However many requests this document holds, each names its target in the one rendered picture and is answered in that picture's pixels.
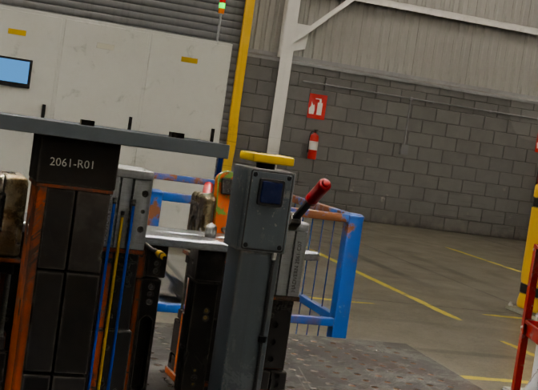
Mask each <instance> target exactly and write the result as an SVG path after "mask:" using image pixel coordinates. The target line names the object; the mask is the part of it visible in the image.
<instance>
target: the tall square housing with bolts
mask: <svg viewBox="0 0 538 390"><path fill-rule="evenodd" d="M154 176H155V173H154V172H153V171H149V170H147V169H144V168H142V167H134V166H127V165H121V164H119V165H118V173H117V179H116V185H115V190H114V191H113V195H110V205H109V211H108V216H107V223H106V234H105V240H104V246H103V251H102V257H101V258H102V263H101V270H100V273H97V274H98V275H99V282H98V293H97V299H96V305H95V311H94V322H93V328H92V335H91V341H90V352H89V358H88V365H87V370H86V374H83V375H84V376H85V378H86V382H85V388H84V390H124V385H125V379H126V369H127V362H128V356H129V351H130V339H131V333H132V331H131V330H130V329H129V326H130V315H131V309H132V303H133V297H134V291H135V280H136V274H137V268H138V261H139V255H144V253H145V251H144V244H145V238H146V233H147V221H148V215H149V210H150V203H151V192H152V187H153V180H154Z"/></svg>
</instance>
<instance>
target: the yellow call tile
mask: <svg viewBox="0 0 538 390"><path fill-rule="evenodd" d="M240 158H241V159H245V160H249V161H252V162H257V163H256V167H258V168H264V169H270V170H274V169H275V165H282V166H288V167H293V166H294V161H295V159H294V158H290V157H286V156H282V155H272V154H266V153H259V152H254V151H240Z"/></svg>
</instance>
